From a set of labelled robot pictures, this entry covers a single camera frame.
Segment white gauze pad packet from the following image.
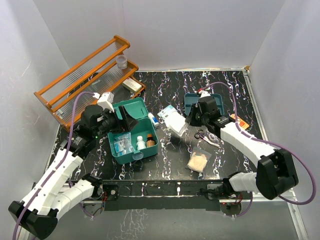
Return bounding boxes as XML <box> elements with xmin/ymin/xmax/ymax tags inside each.
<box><xmin>164</xmin><ymin>111</ymin><xmax>188</xmax><ymax>137</ymax></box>

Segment bag of cotton balls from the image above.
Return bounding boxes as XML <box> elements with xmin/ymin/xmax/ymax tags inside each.
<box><xmin>186</xmin><ymin>147</ymin><xmax>212</xmax><ymax>173</ymax></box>

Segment orange wooden shelf rack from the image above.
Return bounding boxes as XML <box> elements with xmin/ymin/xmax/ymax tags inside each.
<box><xmin>34</xmin><ymin>35</ymin><xmax>139</xmax><ymax>131</ymax></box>

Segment brown medicine bottle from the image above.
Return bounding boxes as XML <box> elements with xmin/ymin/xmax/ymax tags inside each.
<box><xmin>146</xmin><ymin>134</ymin><xmax>156</xmax><ymax>148</ymax></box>

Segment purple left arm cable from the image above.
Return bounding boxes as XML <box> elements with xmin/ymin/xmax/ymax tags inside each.
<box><xmin>11</xmin><ymin>91</ymin><xmax>101</xmax><ymax>240</ymax></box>

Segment blue cotton swab bag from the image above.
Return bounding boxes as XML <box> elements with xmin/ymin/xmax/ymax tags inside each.
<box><xmin>113</xmin><ymin>132</ymin><xmax>135</xmax><ymax>157</ymax></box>

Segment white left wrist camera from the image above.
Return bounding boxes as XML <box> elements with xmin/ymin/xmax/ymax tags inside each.
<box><xmin>93</xmin><ymin>92</ymin><xmax>115</xmax><ymax>113</ymax></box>

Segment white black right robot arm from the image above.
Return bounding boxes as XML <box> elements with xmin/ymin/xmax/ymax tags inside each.
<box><xmin>186</xmin><ymin>96</ymin><xmax>299</xmax><ymax>200</ymax></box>

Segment white medicine box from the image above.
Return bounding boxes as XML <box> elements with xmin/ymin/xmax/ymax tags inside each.
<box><xmin>122</xmin><ymin>77</ymin><xmax>143</xmax><ymax>94</ymax></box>

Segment green medicine kit box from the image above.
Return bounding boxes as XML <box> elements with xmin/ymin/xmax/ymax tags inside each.
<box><xmin>107</xmin><ymin>97</ymin><xmax>159</xmax><ymax>165</ymax></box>

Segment white plastic bottle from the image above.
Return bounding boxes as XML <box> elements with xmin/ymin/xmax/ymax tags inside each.
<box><xmin>136</xmin><ymin>135</ymin><xmax>146</xmax><ymax>151</ymax></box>

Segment teal divider tray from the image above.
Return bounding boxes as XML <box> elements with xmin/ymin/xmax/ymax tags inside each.
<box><xmin>183</xmin><ymin>93</ymin><xmax>225</xmax><ymax>117</ymax></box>

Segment bandage roll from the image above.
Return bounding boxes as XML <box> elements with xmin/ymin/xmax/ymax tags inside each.
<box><xmin>148</xmin><ymin>112</ymin><xmax>159</xmax><ymax>129</ymax></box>

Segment clear plastic cup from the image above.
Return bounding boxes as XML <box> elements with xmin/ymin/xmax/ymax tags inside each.
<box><xmin>115</xmin><ymin>54</ymin><xmax>128</xmax><ymax>70</ymax></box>

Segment light blue sachet packet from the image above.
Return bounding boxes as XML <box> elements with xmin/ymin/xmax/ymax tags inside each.
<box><xmin>157</xmin><ymin>104</ymin><xmax>177</xmax><ymax>120</ymax></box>

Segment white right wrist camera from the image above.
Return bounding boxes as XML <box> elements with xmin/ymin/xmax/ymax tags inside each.
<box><xmin>198</xmin><ymin>89</ymin><xmax>211</xmax><ymax>98</ymax></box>

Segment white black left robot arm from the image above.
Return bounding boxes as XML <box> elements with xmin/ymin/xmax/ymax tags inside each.
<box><xmin>8</xmin><ymin>104</ymin><xmax>138</xmax><ymax>240</ymax></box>

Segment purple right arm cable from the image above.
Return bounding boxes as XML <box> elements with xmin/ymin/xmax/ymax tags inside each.
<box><xmin>201</xmin><ymin>81</ymin><xmax>316</xmax><ymax>218</ymax></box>

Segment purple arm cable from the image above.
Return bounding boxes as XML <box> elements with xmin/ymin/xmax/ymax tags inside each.
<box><xmin>11</xmin><ymin>91</ymin><xmax>101</xmax><ymax>240</ymax></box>
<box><xmin>201</xmin><ymin>81</ymin><xmax>316</xmax><ymax>218</ymax></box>

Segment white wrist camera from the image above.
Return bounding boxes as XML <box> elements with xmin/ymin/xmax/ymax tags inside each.
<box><xmin>198</xmin><ymin>89</ymin><xmax>211</xmax><ymax>98</ymax></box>
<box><xmin>93</xmin><ymin>92</ymin><xmax>115</xmax><ymax>113</ymax></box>

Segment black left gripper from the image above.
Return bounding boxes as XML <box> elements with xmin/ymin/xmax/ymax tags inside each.
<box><xmin>93</xmin><ymin>105</ymin><xmax>138</xmax><ymax>139</ymax></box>

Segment black handled scissors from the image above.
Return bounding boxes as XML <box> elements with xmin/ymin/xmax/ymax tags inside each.
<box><xmin>194</xmin><ymin>129</ymin><xmax>207</xmax><ymax>139</ymax></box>

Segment black front mounting rail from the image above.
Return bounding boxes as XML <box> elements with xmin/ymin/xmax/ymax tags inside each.
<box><xmin>103</xmin><ymin>179</ymin><xmax>222</xmax><ymax>212</ymax></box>

